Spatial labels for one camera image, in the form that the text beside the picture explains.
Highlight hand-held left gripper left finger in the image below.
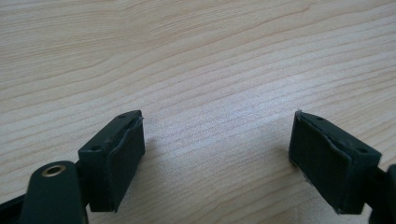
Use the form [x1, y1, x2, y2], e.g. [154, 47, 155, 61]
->
[78, 109, 147, 214]

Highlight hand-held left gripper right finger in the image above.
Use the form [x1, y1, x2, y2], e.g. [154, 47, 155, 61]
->
[288, 109, 383, 216]

